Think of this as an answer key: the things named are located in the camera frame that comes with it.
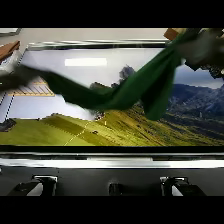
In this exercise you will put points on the green garment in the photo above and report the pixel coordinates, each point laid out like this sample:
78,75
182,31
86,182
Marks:
150,83

